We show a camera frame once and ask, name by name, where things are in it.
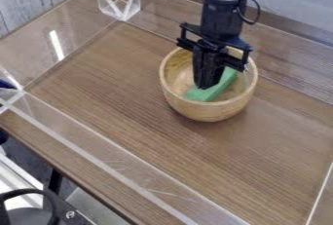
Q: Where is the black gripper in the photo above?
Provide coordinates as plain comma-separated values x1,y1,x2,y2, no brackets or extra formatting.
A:
177,22,253,89

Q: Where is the green rectangular block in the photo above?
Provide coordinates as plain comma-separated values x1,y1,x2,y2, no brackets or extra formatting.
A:
183,67,238,102

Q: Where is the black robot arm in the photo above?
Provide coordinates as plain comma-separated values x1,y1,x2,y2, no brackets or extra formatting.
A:
177,0,262,90

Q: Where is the light wooden bowl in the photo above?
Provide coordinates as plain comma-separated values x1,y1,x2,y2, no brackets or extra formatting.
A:
159,48,260,122

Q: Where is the blue object at left edge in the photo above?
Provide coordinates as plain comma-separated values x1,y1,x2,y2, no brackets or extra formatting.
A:
0,79,16,89

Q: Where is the black table leg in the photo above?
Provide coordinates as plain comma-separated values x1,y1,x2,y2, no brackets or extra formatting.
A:
48,169,63,194

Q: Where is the clear acrylic corner bracket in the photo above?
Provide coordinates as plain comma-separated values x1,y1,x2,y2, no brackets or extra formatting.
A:
98,0,142,21

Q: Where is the clear acrylic front wall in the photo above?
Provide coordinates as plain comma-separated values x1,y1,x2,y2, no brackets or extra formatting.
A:
0,68,250,225

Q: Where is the grey metal base plate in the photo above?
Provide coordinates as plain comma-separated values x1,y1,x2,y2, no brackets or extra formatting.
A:
56,198,96,225

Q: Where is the black cable loop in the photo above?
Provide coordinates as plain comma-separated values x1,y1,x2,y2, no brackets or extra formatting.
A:
0,188,62,225

